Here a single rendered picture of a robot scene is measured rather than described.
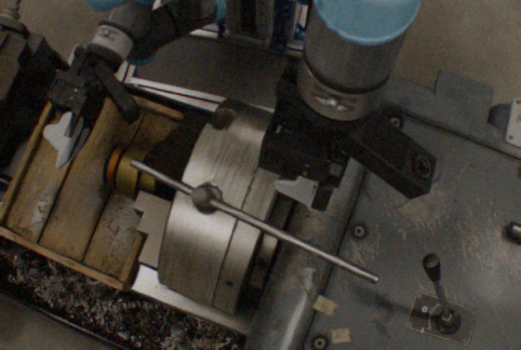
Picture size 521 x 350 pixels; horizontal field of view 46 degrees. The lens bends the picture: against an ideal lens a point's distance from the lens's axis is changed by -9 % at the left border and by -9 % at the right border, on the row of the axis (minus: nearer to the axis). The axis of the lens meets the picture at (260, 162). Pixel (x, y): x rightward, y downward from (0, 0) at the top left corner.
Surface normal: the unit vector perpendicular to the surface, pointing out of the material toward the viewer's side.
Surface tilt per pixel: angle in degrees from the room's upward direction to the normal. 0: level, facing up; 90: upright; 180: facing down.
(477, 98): 0
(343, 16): 75
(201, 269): 50
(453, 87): 0
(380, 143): 31
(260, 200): 6
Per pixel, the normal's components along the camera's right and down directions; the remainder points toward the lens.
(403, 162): 0.52, -0.28
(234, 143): 0.12, -0.57
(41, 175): 0.01, -0.31
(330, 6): -0.78, 0.47
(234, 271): -0.23, 0.39
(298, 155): -0.33, 0.80
